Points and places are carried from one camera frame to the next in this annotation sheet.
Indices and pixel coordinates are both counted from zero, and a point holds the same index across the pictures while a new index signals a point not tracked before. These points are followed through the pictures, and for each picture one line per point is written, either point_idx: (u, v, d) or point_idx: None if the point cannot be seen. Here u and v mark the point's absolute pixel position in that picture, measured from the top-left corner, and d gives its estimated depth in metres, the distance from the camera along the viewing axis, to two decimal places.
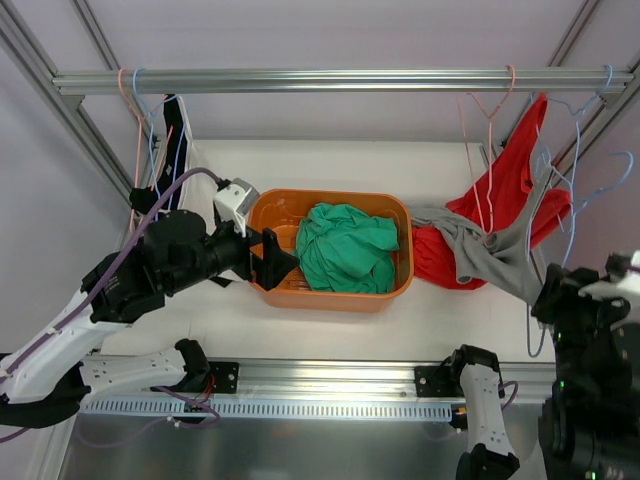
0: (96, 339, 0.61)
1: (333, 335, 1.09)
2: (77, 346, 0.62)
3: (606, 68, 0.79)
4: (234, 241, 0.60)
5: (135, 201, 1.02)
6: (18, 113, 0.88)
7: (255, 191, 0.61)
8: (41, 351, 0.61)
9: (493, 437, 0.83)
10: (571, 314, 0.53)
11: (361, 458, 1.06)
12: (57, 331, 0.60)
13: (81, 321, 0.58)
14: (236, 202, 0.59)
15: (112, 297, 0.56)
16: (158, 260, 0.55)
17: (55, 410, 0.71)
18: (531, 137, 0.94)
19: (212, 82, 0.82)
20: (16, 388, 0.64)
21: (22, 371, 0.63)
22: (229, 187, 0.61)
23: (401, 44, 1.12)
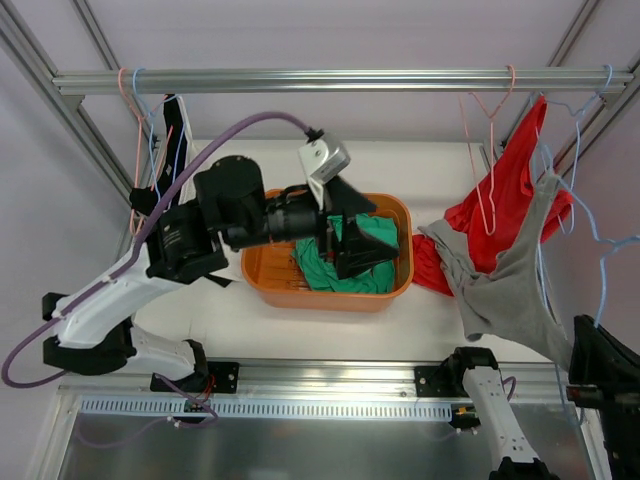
0: (150, 293, 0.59)
1: (334, 335, 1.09)
2: (132, 298, 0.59)
3: (606, 68, 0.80)
4: (312, 211, 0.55)
5: (136, 201, 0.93)
6: (18, 113, 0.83)
7: (342, 154, 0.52)
8: (95, 298, 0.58)
9: (515, 445, 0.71)
10: (617, 424, 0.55)
11: (361, 458, 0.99)
12: (112, 280, 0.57)
13: (140, 274, 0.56)
14: (313, 167, 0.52)
15: (170, 253, 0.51)
16: (210, 217, 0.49)
17: (106, 360, 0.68)
18: (530, 141, 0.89)
19: (214, 81, 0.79)
20: (66, 334, 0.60)
21: (72, 315, 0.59)
22: (314, 143, 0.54)
23: (403, 43, 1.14)
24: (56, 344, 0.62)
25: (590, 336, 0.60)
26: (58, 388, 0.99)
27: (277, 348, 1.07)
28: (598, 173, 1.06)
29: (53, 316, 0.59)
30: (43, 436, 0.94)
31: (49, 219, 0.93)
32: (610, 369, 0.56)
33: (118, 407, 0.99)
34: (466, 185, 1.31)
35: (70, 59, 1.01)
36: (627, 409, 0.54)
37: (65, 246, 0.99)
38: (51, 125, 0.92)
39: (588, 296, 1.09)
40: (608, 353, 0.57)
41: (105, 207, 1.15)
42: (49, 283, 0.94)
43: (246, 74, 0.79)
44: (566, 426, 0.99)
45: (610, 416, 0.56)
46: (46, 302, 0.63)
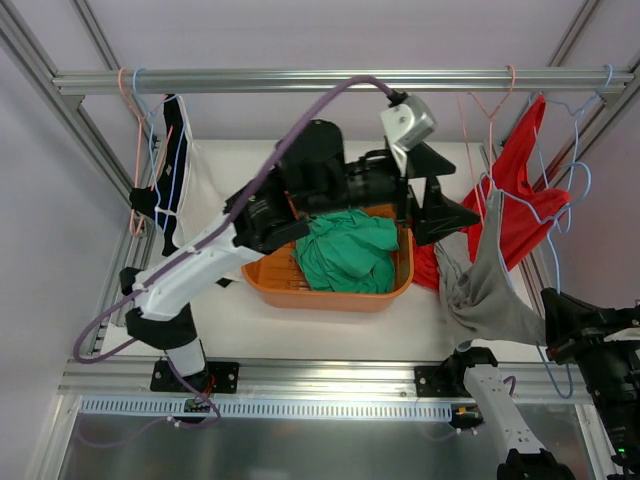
0: (233, 264, 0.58)
1: (334, 335, 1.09)
2: (215, 268, 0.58)
3: (606, 68, 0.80)
4: (390, 176, 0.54)
5: (137, 201, 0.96)
6: (18, 113, 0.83)
7: (429, 119, 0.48)
8: (178, 269, 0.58)
9: (520, 438, 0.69)
10: (597, 358, 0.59)
11: (361, 458, 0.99)
12: (196, 250, 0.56)
13: (223, 243, 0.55)
14: (397, 134, 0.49)
15: (257, 223, 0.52)
16: (292, 182, 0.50)
17: (178, 334, 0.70)
18: (528, 140, 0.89)
19: (214, 81, 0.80)
20: (148, 305, 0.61)
21: (156, 286, 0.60)
22: (398, 108, 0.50)
23: (403, 43, 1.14)
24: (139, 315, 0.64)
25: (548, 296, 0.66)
26: (57, 388, 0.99)
27: (277, 349, 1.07)
28: (598, 173, 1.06)
29: (136, 288, 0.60)
30: (43, 436, 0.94)
31: (49, 219, 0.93)
32: (573, 316, 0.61)
33: (118, 407, 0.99)
34: (465, 185, 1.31)
35: (70, 59, 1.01)
36: (595, 340, 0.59)
37: (65, 245, 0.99)
38: (51, 125, 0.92)
39: (588, 296, 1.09)
40: (567, 303, 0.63)
41: (105, 207, 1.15)
42: (49, 283, 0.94)
43: (245, 74, 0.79)
44: (566, 426, 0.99)
45: (584, 356, 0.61)
46: (125, 276, 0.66)
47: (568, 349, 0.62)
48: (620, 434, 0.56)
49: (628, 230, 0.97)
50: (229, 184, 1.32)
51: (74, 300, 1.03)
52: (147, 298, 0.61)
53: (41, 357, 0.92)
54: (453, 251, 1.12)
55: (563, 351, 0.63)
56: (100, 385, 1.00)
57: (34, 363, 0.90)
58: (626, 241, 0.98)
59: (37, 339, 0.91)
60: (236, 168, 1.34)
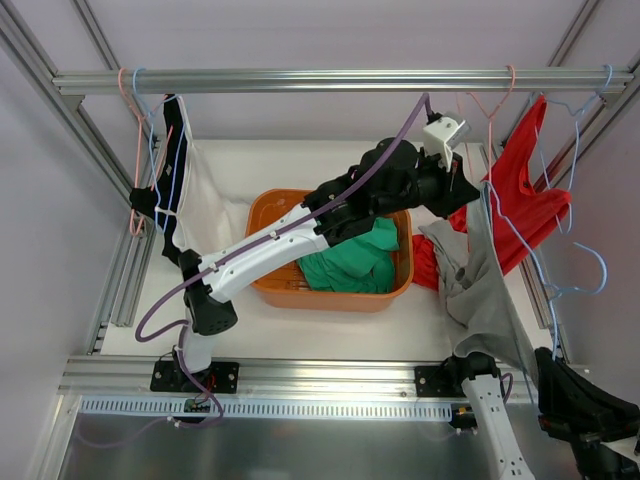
0: (301, 251, 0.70)
1: (335, 336, 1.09)
2: (285, 255, 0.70)
3: (606, 68, 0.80)
4: (434, 178, 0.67)
5: (136, 201, 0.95)
6: (18, 113, 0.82)
7: (466, 125, 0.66)
8: (254, 251, 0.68)
9: (513, 470, 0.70)
10: (592, 460, 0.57)
11: (361, 458, 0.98)
12: (276, 236, 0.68)
13: (305, 231, 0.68)
14: (447, 133, 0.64)
15: (335, 216, 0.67)
16: (374, 186, 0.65)
17: (221, 317, 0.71)
18: (529, 140, 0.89)
19: (213, 82, 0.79)
20: (218, 284, 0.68)
21: (228, 266, 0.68)
22: (440, 119, 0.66)
23: (404, 43, 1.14)
24: (198, 296, 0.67)
25: (547, 369, 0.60)
26: (57, 388, 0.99)
27: (277, 349, 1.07)
28: (598, 173, 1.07)
29: (207, 268, 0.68)
30: (43, 437, 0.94)
31: (48, 219, 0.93)
32: (572, 405, 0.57)
33: (118, 407, 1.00)
34: None
35: (70, 59, 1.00)
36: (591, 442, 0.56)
37: (65, 246, 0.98)
38: (51, 125, 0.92)
39: (588, 297, 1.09)
40: (567, 388, 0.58)
41: (105, 207, 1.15)
42: (49, 283, 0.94)
43: (244, 74, 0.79)
44: None
45: (580, 450, 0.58)
46: (188, 261, 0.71)
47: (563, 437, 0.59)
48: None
49: (628, 230, 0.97)
50: (229, 184, 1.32)
51: (74, 300, 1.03)
52: (216, 277, 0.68)
53: (41, 357, 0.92)
54: (453, 249, 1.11)
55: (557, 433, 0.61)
56: (99, 385, 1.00)
57: (34, 363, 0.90)
58: (624, 242, 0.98)
59: (37, 339, 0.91)
60: (236, 168, 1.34)
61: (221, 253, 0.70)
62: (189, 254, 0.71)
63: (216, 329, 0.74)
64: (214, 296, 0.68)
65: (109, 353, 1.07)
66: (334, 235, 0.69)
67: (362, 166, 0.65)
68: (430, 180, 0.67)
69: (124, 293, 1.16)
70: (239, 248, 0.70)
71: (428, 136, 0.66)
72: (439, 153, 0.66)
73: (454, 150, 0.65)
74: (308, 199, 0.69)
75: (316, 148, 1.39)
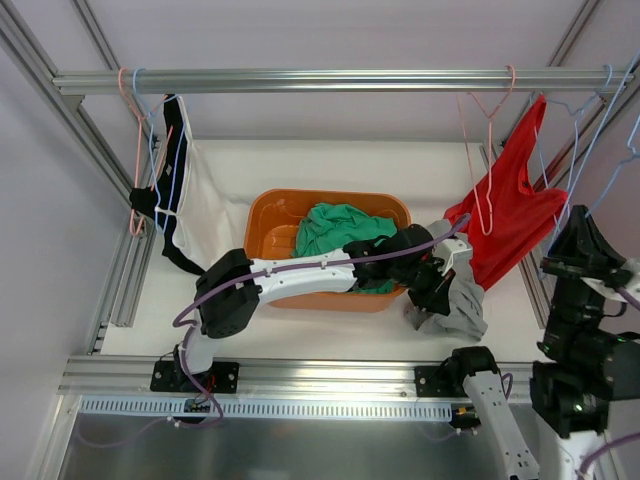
0: (330, 288, 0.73)
1: (336, 336, 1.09)
2: (326, 285, 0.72)
3: (606, 68, 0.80)
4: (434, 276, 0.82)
5: (136, 202, 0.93)
6: (17, 112, 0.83)
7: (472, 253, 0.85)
8: (304, 270, 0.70)
9: (520, 461, 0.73)
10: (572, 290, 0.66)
11: (360, 458, 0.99)
12: (324, 265, 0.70)
13: (347, 270, 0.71)
14: (455, 248, 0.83)
15: (366, 270, 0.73)
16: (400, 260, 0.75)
17: (243, 319, 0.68)
18: (528, 140, 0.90)
19: (213, 81, 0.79)
20: (269, 287, 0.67)
21: (280, 276, 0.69)
22: (457, 240, 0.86)
23: (403, 43, 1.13)
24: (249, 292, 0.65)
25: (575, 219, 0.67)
26: (57, 388, 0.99)
27: (277, 350, 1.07)
28: (599, 174, 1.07)
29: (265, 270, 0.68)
30: (43, 436, 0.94)
31: (48, 219, 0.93)
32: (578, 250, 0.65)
33: (118, 407, 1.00)
34: (465, 185, 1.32)
35: (70, 59, 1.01)
36: (570, 275, 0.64)
37: (65, 246, 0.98)
38: (51, 125, 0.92)
39: None
40: (581, 238, 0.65)
41: (105, 208, 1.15)
42: (48, 283, 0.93)
43: (244, 75, 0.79)
44: None
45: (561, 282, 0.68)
46: (232, 257, 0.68)
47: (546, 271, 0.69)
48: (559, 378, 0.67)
49: (627, 229, 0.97)
50: (229, 184, 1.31)
51: (74, 301, 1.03)
52: (267, 282, 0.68)
53: (41, 357, 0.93)
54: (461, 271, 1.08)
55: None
56: (99, 385, 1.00)
57: (33, 363, 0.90)
58: (622, 242, 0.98)
59: (37, 339, 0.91)
60: (236, 168, 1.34)
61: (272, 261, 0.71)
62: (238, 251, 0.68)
63: (222, 333, 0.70)
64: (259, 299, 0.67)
65: (109, 353, 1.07)
66: (356, 286, 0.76)
67: (396, 238, 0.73)
68: (429, 276, 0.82)
69: (124, 293, 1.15)
70: (290, 262, 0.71)
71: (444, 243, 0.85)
72: (441, 258, 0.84)
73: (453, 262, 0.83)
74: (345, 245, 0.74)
75: (315, 147, 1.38)
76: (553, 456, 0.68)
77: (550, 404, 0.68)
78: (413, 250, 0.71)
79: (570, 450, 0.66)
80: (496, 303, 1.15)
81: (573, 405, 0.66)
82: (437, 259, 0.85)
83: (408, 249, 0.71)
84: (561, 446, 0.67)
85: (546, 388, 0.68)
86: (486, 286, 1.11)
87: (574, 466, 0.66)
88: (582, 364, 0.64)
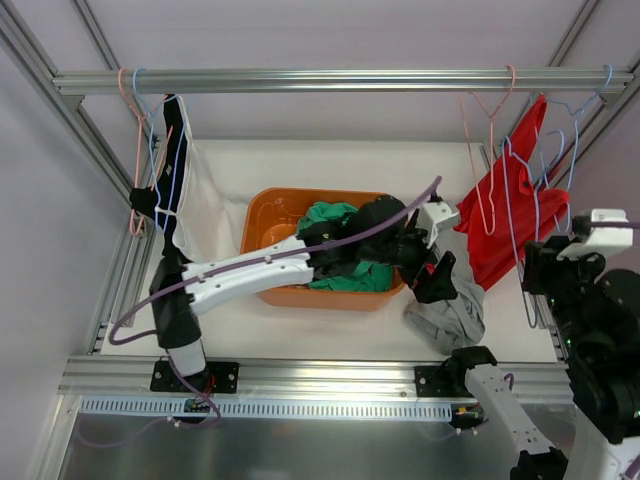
0: (286, 281, 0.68)
1: (336, 336, 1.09)
2: (276, 279, 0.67)
3: (606, 68, 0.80)
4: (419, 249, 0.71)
5: (136, 201, 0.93)
6: (17, 112, 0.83)
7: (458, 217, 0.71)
8: (247, 268, 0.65)
9: (529, 438, 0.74)
10: (557, 277, 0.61)
11: (360, 458, 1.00)
12: (270, 260, 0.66)
13: (298, 261, 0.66)
14: (438, 216, 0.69)
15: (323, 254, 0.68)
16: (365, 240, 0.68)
17: (188, 329, 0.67)
18: (529, 141, 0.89)
19: (214, 81, 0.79)
20: (203, 295, 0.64)
21: (216, 279, 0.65)
22: (438, 202, 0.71)
23: (403, 43, 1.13)
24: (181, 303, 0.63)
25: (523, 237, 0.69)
26: (57, 388, 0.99)
27: (277, 350, 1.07)
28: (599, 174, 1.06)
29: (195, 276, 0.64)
30: (43, 437, 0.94)
31: (48, 219, 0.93)
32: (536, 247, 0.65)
33: (119, 407, 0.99)
34: (465, 185, 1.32)
35: (70, 59, 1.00)
36: (546, 258, 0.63)
37: (64, 246, 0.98)
38: (51, 125, 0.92)
39: None
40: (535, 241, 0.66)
41: (105, 207, 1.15)
42: (48, 283, 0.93)
43: (244, 75, 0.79)
44: (566, 426, 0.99)
45: (546, 278, 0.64)
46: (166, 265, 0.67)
47: (533, 279, 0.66)
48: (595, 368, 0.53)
49: None
50: (229, 184, 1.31)
51: (74, 301, 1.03)
52: (201, 288, 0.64)
53: (41, 358, 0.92)
54: (461, 269, 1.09)
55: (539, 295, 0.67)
56: (99, 385, 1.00)
57: (33, 363, 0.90)
58: None
59: (37, 339, 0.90)
60: (236, 167, 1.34)
61: (209, 264, 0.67)
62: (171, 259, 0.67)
63: (177, 343, 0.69)
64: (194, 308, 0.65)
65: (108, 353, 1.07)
66: (321, 273, 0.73)
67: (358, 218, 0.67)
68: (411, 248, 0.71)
69: (125, 293, 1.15)
70: (231, 262, 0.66)
71: (424, 211, 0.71)
72: (424, 228, 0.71)
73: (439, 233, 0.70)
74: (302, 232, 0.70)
75: (315, 147, 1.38)
76: (597, 454, 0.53)
77: (604, 406, 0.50)
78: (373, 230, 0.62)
79: (616, 453, 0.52)
80: (496, 303, 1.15)
81: (634, 407, 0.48)
82: (419, 230, 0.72)
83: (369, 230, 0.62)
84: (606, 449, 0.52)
85: (588, 386, 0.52)
86: (487, 285, 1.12)
87: (619, 470, 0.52)
88: (598, 315, 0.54)
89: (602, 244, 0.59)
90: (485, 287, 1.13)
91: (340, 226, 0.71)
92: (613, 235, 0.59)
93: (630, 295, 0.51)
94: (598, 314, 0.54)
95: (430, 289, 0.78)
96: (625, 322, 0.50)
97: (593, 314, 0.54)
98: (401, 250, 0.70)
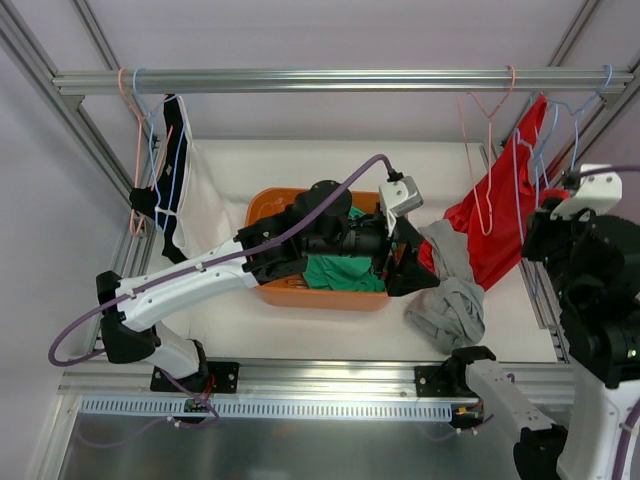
0: (227, 287, 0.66)
1: (336, 336, 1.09)
2: (213, 287, 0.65)
3: (605, 68, 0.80)
4: (377, 237, 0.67)
5: (136, 202, 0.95)
6: (17, 113, 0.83)
7: (418, 197, 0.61)
8: (178, 282, 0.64)
9: (530, 416, 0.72)
10: (553, 238, 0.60)
11: (360, 458, 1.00)
12: (202, 268, 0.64)
13: (234, 266, 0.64)
14: (392, 200, 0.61)
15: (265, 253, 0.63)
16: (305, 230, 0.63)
17: (133, 344, 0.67)
18: (529, 140, 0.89)
19: (214, 82, 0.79)
20: (134, 312, 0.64)
21: (147, 295, 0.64)
22: (396, 183, 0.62)
23: (403, 43, 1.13)
24: (116, 321, 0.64)
25: None
26: (57, 388, 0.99)
27: (276, 350, 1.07)
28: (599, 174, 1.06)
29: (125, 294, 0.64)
30: (43, 437, 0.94)
31: (47, 219, 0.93)
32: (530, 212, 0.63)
33: (119, 407, 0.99)
34: (465, 185, 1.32)
35: (70, 59, 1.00)
36: (539, 219, 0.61)
37: (64, 246, 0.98)
38: (51, 125, 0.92)
39: None
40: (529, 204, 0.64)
41: (105, 207, 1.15)
42: (48, 283, 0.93)
43: (244, 75, 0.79)
44: None
45: (540, 239, 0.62)
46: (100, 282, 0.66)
47: (526, 243, 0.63)
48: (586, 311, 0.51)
49: None
50: (229, 184, 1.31)
51: (74, 301, 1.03)
52: (133, 305, 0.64)
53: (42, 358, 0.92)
54: (460, 269, 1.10)
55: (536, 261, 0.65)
56: (99, 385, 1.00)
57: (33, 363, 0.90)
58: None
59: (37, 339, 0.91)
60: (236, 167, 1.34)
61: (141, 279, 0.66)
62: (107, 275, 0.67)
63: (129, 358, 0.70)
64: (129, 324, 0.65)
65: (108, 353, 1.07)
66: (264, 274, 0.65)
67: (295, 209, 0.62)
68: (370, 234, 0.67)
69: None
70: (161, 275, 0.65)
71: (382, 194, 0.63)
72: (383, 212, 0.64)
73: (397, 218, 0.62)
74: (241, 233, 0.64)
75: (314, 147, 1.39)
76: (593, 402, 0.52)
77: (598, 350, 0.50)
78: (305, 221, 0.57)
79: (615, 402, 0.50)
80: (496, 303, 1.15)
81: (627, 347, 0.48)
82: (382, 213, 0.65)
83: (303, 222, 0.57)
84: (606, 396, 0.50)
85: (580, 332, 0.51)
86: (487, 285, 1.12)
87: (619, 421, 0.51)
88: (590, 262, 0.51)
89: (589, 196, 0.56)
90: (486, 288, 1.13)
91: (285, 220, 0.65)
92: (602, 190, 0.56)
93: (622, 237, 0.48)
94: (588, 259, 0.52)
95: (400, 280, 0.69)
96: (617, 265, 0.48)
97: (584, 259, 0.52)
98: (362, 240, 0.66)
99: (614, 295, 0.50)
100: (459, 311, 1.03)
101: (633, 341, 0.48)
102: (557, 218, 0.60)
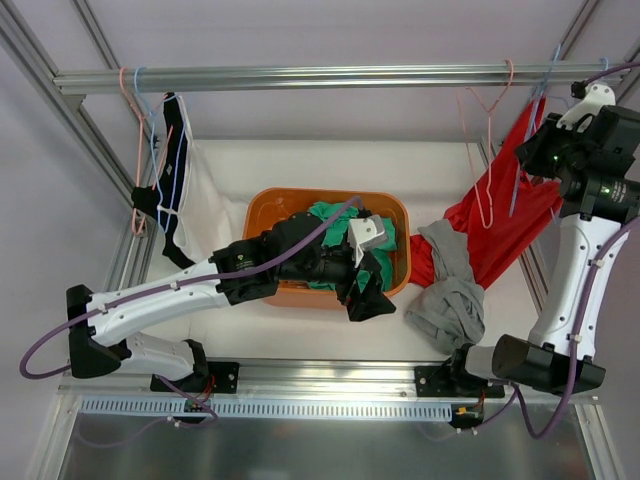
0: (197, 307, 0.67)
1: (336, 336, 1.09)
2: (184, 306, 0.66)
3: (602, 61, 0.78)
4: (346, 266, 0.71)
5: (137, 200, 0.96)
6: (18, 113, 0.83)
7: (385, 235, 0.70)
8: (152, 299, 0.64)
9: None
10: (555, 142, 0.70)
11: (360, 459, 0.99)
12: (176, 286, 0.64)
13: (207, 286, 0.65)
14: (362, 236, 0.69)
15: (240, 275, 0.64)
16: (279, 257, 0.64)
17: (99, 359, 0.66)
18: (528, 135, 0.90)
19: (213, 80, 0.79)
20: (105, 327, 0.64)
21: (119, 310, 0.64)
22: (366, 220, 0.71)
23: (402, 43, 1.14)
24: (84, 336, 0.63)
25: None
26: (57, 388, 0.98)
27: (276, 350, 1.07)
28: None
29: (96, 309, 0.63)
30: (43, 437, 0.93)
31: (48, 220, 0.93)
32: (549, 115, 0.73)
33: (119, 407, 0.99)
34: (465, 184, 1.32)
35: (70, 59, 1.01)
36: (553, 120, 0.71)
37: (64, 246, 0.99)
38: (51, 124, 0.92)
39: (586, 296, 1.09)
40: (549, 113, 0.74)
41: (105, 207, 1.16)
42: (49, 283, 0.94)
43: (242, 72, 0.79)
44: (566, 425, 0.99)
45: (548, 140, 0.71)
46: (71, 295, 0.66)
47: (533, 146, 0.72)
48: (578, 168, 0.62)
49: None
50: (230, 183, 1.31)
51: None
52: (104, 320, 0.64)
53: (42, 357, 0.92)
54: (459, 269, 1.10)
55: (541, 170, 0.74)
56: (99, 385, 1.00)
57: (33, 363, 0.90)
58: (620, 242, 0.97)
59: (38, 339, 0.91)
60: (235, 167, 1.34)
61: (113, 293, 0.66)
62: (79, 289, 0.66)
63: (94, 372, 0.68)
64: (97, 338, 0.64)
65: None
66: (236, 295, 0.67)
67: (272, 236, 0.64)
68: (338, 263, 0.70)
69: None
70: (134, 292, 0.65)
71: (351, 229, 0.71)
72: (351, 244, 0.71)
73: (364, 253, 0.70)
74: (216, 255, 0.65)
75: (315, 147, 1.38)
76: (569, 246, 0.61)
77: (575, 191, 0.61)
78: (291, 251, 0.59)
79: (586, 236, 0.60)
80: (497, 303, 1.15)
81: (602, 187, 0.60)
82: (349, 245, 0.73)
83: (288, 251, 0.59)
84: (579, 228, 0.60)
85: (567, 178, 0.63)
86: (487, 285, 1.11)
87: (588, 255, 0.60)
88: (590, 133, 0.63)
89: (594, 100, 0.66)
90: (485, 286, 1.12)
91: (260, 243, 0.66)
92: (602, 98, 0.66)
93: (617, 109, 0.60)
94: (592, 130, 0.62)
95: (362, 307, 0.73)
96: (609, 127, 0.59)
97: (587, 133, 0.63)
98: (329, 267, 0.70)
99: (604, 155, 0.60)
100: (461, 311, 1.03)
101: (607, 182, 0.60)
102: (563, 127, 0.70)
